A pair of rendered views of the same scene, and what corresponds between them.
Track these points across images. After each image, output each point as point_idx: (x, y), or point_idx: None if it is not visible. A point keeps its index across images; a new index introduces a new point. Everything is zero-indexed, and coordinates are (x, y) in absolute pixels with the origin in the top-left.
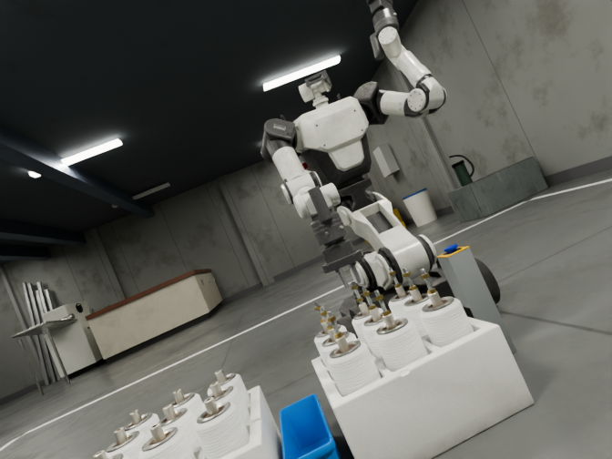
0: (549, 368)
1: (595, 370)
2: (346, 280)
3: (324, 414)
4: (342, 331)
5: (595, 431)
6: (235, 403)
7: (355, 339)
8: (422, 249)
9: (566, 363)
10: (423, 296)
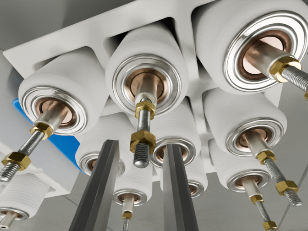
0: None
1: (288, 105)
2: (112, 168)
3: (35, 8)
4: (96, 122)
5: None
6: (1, 184)
7: (132, 161)
8: None
9: (290, 86)
10: (267, 132)
